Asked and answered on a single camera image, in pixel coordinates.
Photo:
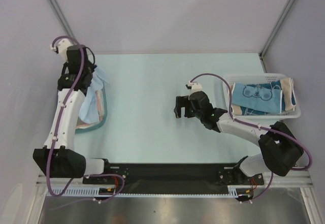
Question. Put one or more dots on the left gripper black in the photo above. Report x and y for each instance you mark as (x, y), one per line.
(92, 66)

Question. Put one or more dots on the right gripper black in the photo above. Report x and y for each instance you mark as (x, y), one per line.
(186, 106)

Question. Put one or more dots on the light blue towel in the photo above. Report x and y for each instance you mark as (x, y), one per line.
(88, 112)

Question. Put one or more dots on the teal beige Doraemon towel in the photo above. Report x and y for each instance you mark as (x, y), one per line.
(288, 98)

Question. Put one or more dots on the dark blue towel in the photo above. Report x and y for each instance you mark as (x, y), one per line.
(257, 97)

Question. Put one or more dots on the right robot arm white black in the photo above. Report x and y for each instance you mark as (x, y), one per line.
(279, 150)

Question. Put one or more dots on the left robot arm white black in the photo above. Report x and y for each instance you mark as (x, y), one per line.
(77, 100)

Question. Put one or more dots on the grey pink folded towel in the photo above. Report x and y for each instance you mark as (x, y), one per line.
(101, 104)

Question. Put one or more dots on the translucent teal tray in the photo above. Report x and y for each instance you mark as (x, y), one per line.
(94, 113)

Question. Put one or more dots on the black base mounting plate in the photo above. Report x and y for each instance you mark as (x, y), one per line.
(193, 178)

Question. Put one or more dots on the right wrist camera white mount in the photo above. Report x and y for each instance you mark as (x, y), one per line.
(193, 86)

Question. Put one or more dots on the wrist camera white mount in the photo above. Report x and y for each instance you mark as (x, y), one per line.
(193, 86)
(62, 46)

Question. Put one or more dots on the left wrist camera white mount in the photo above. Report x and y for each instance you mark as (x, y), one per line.
(62, 46)

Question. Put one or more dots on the left corner aluminium post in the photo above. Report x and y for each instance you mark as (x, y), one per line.
(54, 5)

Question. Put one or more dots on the corner aluminium post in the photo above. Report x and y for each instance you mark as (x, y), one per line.
(54, 5)
(281, 19)

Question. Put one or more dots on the white slotted cable duct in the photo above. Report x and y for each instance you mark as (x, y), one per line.
(102, 193)

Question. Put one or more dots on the aluminium extrusion rail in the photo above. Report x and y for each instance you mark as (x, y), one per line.
(292, 179)

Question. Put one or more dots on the right corner aluminium post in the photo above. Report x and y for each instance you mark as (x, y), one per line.
(281, 19)

